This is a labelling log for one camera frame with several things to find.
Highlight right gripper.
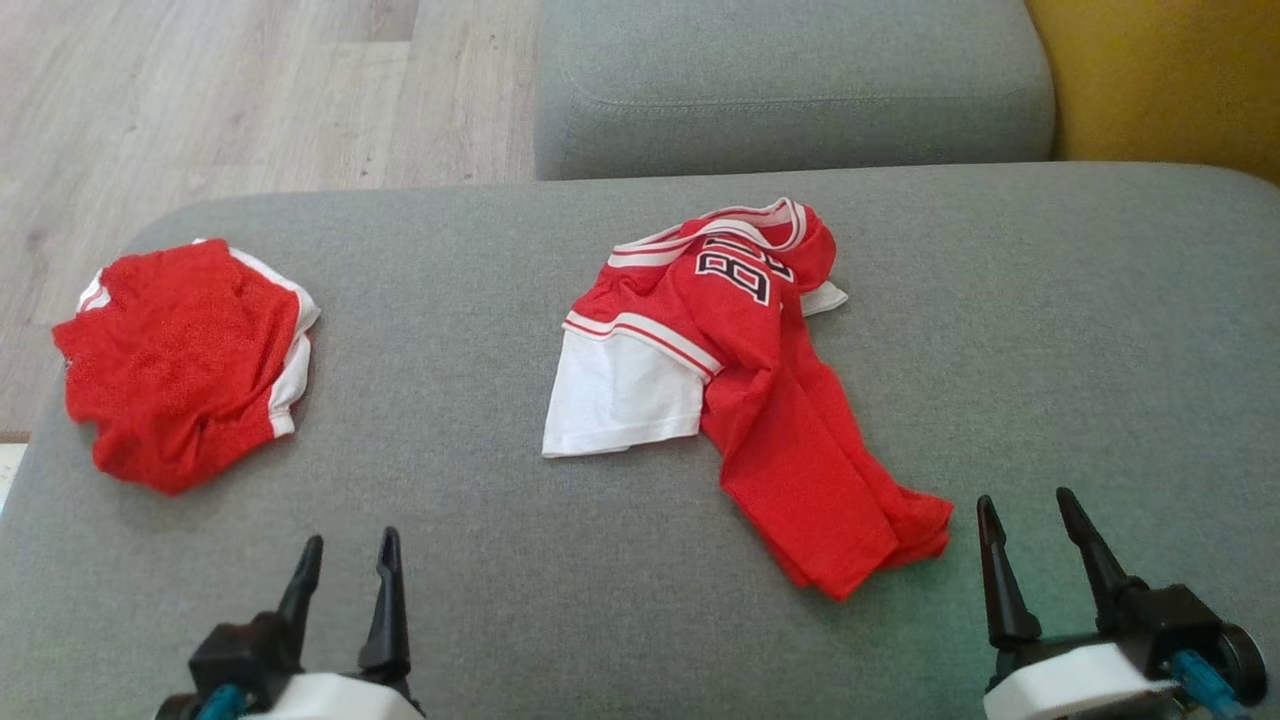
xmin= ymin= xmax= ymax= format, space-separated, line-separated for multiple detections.
xmin=977 ymin=487 xmax=1269 ymax=720

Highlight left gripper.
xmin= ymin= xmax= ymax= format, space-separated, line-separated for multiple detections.
xmin=155 ymin=527 xmax=426 ymax=720

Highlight red shorts with white trim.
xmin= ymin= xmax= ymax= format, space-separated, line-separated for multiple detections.
xmin=52 ymin=238 xmax=322 ymax=497

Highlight red and white jersey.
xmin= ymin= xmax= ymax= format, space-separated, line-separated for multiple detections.
xmin=542 ymin=197 xmax=955 ymax=603

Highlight grey sofa seat cushion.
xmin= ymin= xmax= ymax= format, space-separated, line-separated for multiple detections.
xmin=0 ymin=162 xmax=1280 ymax=720

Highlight white floor mat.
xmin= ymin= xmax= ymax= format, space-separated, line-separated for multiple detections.
xmin=0 ymin=443 xmax=28 ymax=516

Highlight mustard yellow cushion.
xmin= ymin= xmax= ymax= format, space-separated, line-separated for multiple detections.
xmin=1025 ymin=0 xmax=1280 ymax=186

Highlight grey sofa back cushion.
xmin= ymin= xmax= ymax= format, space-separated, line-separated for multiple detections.
xmin=535 ymin=0 xmax=1057 ymax=182

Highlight teal right gripper cable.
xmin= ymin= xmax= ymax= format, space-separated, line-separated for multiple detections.
xmin=1170 ymin=650 xmax=1251 ymax=720

